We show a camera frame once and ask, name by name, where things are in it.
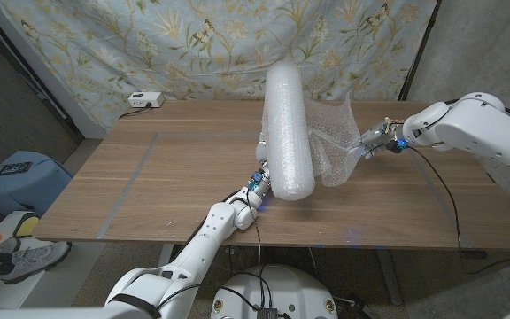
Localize metal table leg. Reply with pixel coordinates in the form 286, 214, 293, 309
157, 243, 175, 267
375, 247, 405, 306

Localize grey sneaker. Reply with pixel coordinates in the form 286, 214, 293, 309
0, 238, 73, 284

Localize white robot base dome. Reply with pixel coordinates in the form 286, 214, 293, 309
210, 264, 339, 319

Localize blue grey bin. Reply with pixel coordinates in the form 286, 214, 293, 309
0, 150, 73, 217

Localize bubble wrap roll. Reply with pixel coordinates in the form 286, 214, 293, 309
259, 60, 362, 202

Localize floral printed backdrop cloth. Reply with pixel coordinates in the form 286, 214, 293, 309
0, 0, 438, 129

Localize white yellow device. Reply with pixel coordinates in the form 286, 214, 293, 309
0, 210, 40, 252

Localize black power strip cable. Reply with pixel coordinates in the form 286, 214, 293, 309
119, 103, 153, 120

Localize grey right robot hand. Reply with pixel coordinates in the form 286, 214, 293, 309
347, 117, 405, 160

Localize white power strip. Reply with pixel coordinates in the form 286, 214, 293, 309
127, 90, 166, 110

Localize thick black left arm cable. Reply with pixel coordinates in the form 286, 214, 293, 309
168, 189, 243, 262

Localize grey backdrop frame post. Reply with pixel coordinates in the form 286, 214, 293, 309
0, 0, 108, 139

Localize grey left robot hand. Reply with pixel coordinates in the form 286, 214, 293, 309
254, 128, 270, 178

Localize black base cable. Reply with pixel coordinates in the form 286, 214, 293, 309
230, 264, 274, 309

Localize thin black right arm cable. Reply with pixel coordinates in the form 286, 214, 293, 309
407, 145, 510, 276

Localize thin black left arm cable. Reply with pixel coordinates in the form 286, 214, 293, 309
157, 190, 267, 314

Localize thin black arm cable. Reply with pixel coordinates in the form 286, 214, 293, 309
157, 190, 267, 314
407, 145, 510, 276

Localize black backdrop stand pole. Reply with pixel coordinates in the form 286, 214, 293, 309
398, 0, 443, 101

